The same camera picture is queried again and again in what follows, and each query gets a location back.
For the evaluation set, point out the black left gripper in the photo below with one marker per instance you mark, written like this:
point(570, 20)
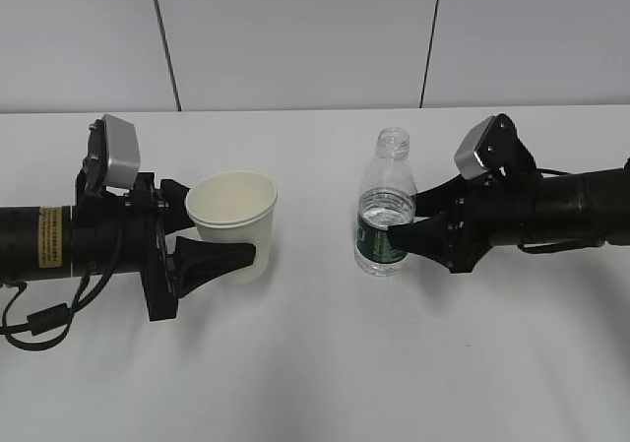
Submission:
point(113, 234)

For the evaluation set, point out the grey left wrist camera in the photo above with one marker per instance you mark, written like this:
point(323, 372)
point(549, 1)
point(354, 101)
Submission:
point(113, 158)

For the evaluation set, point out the white paper cup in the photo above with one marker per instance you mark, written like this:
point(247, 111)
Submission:
point(236, 207)

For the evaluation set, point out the clear plastic water bottle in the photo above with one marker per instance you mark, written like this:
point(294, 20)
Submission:
point(386, 198)

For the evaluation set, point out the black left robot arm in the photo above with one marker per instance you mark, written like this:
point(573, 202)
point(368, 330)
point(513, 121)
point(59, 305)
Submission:
point(36, 244)

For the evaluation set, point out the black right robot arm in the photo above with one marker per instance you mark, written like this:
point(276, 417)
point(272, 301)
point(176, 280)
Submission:
point(538, 211)

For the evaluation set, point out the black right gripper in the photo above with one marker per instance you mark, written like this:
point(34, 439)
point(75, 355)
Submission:
point(476, 217)

